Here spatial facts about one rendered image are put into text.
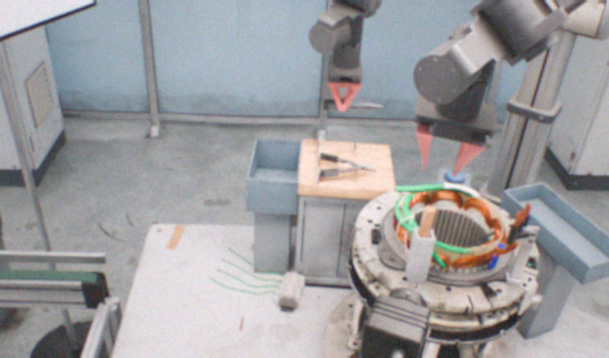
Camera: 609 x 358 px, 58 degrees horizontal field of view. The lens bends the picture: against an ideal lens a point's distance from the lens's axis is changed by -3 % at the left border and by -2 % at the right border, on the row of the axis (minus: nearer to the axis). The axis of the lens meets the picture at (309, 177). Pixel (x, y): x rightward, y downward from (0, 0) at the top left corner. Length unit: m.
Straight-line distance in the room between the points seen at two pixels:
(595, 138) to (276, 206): 2.37
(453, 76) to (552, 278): 0.68
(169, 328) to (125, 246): 1.46
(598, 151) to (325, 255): 2.32
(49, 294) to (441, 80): 1.11
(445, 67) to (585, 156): 2.75
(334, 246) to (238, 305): 0.25
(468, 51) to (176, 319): 0.88
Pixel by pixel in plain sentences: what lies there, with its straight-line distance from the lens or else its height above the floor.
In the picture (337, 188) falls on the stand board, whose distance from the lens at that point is 1.14.
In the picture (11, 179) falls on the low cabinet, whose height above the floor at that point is 0.04.
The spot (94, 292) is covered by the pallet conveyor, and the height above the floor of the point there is 0.73.
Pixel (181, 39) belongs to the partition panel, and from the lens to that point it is 3.22.
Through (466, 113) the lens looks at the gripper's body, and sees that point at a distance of 0.72.
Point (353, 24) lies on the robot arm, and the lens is 1.10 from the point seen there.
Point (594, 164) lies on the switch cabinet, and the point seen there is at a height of 0.18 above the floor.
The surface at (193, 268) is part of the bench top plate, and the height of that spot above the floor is 0.78.
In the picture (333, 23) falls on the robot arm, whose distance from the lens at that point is 1.03.
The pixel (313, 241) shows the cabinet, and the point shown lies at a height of 0.91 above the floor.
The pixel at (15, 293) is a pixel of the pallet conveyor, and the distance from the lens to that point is 1.50.
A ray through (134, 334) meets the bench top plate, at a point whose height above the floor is 0.78.
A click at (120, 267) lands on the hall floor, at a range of 2.58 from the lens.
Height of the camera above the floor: 1.71
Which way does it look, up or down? 34 degrees down
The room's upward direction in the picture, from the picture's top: 4 degrees clockwise
